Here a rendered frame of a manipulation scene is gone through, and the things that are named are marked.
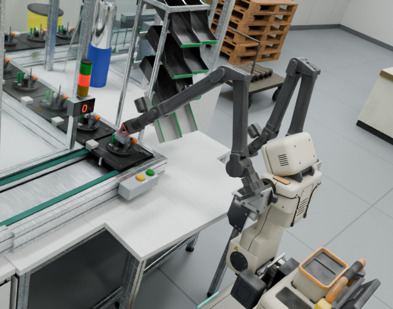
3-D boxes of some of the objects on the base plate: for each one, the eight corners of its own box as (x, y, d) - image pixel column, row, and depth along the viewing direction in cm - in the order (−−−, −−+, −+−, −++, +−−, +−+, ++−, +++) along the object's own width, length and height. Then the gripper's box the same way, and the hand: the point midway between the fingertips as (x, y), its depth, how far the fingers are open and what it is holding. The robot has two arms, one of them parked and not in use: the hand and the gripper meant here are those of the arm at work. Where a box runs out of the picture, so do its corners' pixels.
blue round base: (110, 85, 302) (117, 48, 289) (94, 89, 290) (100, 51, 277) (95, 76, 309) (100, 40, 295) (78, 80, 296) (83, 41, 283)
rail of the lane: (164, 174, 228) (168, 157, 223) (13, 254, 159) (15, 232, 154) (156, 168, 230) (160, 151, 225) (3, 245, 161) (5, 223, 156)
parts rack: (176, 137, 265) (213, 6, 225) (137, 155, 237) (170, 8, 197) (151, 122, 273) (181, -8, 233) (109, 137, 245) (136, -7, 205)
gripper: (138, 130, 198) (118, 140, 208) (152, 124, 206) (132, 135, 216) (132, 116, 198) (111, 127, 208) (146, 111, 206) (126, 122, 216)
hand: (123, 131), depth 211 cm, fingers closed on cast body, 4 cm apart
